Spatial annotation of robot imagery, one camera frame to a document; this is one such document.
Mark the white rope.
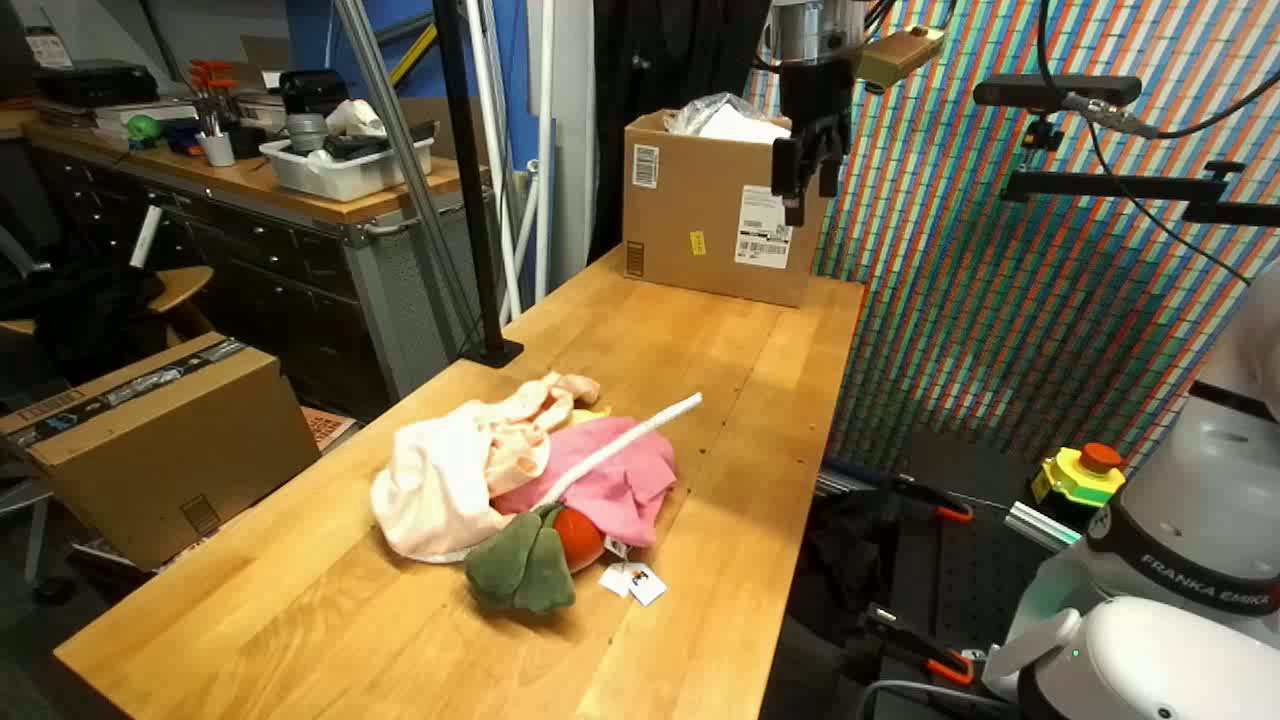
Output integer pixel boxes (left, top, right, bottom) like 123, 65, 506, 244
526, 387, 708, 515

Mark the yellow emergency stop button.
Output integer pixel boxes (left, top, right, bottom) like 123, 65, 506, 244
1032, 439, 1134, 512

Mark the white paper tag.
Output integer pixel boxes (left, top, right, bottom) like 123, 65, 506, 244
595, 556, 672, 614

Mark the silver tripod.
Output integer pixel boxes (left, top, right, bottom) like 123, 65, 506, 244
333, 0, 555, 352

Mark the black backpack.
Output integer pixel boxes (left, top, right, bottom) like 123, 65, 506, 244
26, 256, 172, 392

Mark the black metal pole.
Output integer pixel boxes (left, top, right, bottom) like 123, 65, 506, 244
434, 0, 529, 374

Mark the black cup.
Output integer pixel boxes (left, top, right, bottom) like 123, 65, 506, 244
277, 70, 352, 120

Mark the peach cloth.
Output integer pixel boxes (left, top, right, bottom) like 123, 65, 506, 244
368, 374, 608, 568

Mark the black box device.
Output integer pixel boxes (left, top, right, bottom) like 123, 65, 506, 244
31, 61, 162, 114

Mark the wooden top workbench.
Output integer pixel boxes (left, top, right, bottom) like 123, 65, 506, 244
0, 100, 485, 417

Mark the large cardboard box black tape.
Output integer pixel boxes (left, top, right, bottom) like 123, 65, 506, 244
0, 333, 326, 578

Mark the black camera cable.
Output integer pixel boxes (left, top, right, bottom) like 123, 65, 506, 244
1032, 0, 1280, 291

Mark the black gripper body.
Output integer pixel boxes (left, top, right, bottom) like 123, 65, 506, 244
775, 55, 859, 154

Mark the clear plastic bag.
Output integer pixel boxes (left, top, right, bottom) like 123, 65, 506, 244
665, 90, 792, 147

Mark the black stereo camera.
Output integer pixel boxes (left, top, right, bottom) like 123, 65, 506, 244
974, 73, 1147, 114

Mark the cardboard box with labels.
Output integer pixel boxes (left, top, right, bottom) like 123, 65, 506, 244
619, 107, 833, 311

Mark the orange tool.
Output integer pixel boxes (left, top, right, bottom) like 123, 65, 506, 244
183, 55, 257, 95

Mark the orange plush with green leaves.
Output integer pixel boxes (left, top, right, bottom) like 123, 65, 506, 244
459, 499, 612, 621

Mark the white plastic bin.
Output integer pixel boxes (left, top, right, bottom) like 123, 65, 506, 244
257, 132, 438, 204

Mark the pink cloth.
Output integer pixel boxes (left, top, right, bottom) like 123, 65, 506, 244
493, 412, 684, 551

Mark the wooden stool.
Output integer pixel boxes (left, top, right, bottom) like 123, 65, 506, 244
0, 260, 216, 352

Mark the blue board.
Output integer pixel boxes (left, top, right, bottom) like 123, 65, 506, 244
281, 0, 545, 173

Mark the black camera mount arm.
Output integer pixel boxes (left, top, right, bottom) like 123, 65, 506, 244
996, 158, 1280, 233

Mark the white cup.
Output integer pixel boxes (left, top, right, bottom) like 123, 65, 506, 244
196, 128, 241, 173

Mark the black clamp orange handle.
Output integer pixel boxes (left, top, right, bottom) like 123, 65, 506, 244
865, 605, 984, 691
892, 474, 982, 529

